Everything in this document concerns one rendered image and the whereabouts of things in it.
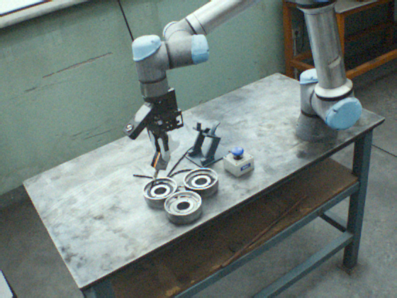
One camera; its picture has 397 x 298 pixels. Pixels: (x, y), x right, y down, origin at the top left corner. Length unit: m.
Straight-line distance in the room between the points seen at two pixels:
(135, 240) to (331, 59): 0.74
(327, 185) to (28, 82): 1.80
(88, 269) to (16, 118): 1.71
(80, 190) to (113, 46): 1.52
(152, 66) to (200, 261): 0.67
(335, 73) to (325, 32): 0.13
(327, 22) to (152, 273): 0.94
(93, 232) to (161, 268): 0.30
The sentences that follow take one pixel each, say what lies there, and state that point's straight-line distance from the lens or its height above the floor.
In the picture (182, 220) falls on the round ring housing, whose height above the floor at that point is 0.82.
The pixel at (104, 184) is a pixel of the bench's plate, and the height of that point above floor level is 0.80.
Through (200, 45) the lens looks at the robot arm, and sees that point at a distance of 1.14.
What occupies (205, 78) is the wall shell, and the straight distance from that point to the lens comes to 3.26.
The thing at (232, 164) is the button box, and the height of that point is 0.84.
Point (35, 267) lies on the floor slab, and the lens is 2.49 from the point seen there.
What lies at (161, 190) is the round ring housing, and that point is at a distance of 1.35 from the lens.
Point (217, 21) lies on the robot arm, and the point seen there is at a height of 1.27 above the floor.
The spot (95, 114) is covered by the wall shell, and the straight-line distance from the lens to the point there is 2.92.
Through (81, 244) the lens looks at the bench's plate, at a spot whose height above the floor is 0.80.
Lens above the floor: 1.63
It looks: 33 degrees down
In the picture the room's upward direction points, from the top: 9 degrees counter-clockwise
